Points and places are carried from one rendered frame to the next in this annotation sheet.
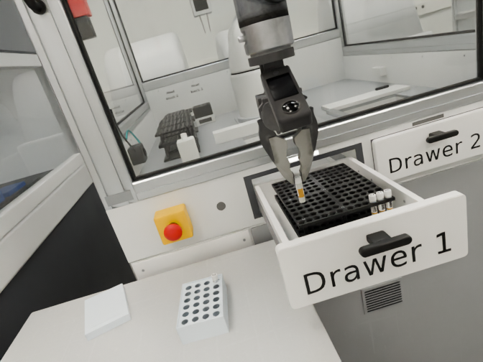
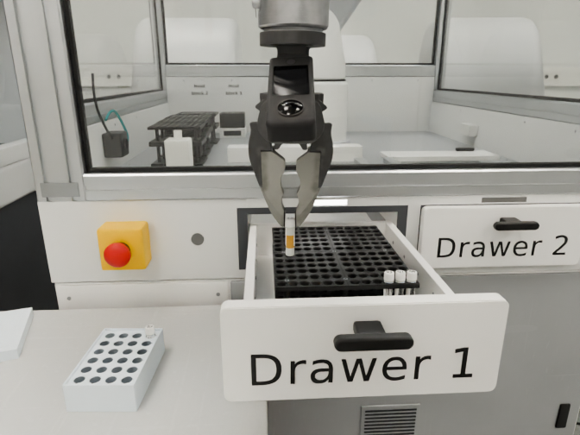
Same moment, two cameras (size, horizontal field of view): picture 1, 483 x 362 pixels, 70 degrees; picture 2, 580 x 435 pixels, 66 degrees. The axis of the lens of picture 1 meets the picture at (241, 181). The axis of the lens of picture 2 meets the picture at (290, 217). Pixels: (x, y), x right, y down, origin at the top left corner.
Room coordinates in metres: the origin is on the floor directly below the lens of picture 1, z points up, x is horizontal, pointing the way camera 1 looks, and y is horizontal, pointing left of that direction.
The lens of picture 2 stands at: (0.04, -0.08, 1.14)
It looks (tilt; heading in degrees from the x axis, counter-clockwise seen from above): 18 degrees down; 359
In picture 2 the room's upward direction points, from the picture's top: straight up
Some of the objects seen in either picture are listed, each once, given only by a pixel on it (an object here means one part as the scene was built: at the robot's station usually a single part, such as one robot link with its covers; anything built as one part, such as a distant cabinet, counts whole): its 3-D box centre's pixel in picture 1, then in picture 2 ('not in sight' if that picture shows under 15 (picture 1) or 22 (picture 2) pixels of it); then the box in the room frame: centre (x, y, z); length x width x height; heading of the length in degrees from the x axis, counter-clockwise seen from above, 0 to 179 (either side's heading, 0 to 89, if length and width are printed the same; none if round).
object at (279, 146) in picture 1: (279, 156); (274, 184); (0.56, -0.07, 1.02); 0.06 x 0.03 x 0.09; 177
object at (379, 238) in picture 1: (380, 240); (370, 334); (0.42, -0.17, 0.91); 0.07 x 0.04 x 0.01; 92
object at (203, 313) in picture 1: (203, 306); (119, 366); (0.55, 0.13, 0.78); 0.12 x 0.08 x 0.04; 179
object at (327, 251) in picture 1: (374, 250); (362, 347); (0.44, -0.17, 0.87); 0.29 x 0.02 x 0.11; 92
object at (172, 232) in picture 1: (172, 230); (118, 254); (0.70, 0.18, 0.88); 0.04 x 0.03 x 0.04; 92
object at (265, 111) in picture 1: (277, 91); (292, 91); (0.57, -0.09, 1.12); 0.09 x 0.08 x 0.12; 177
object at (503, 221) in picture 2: (438, 135); (512, 223); (0.75, -0.47, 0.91); 0.07 x 0.04 x 0.01; 92
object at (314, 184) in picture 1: (326, 203); (333, 271); (0.64, -0.16, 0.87); 0.22 x 0.18 x 0.06; 2
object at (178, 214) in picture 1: (174, 224); (124, 246); (0.73, 0.18, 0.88); 0.07 x 0.05 x 0.07; 92
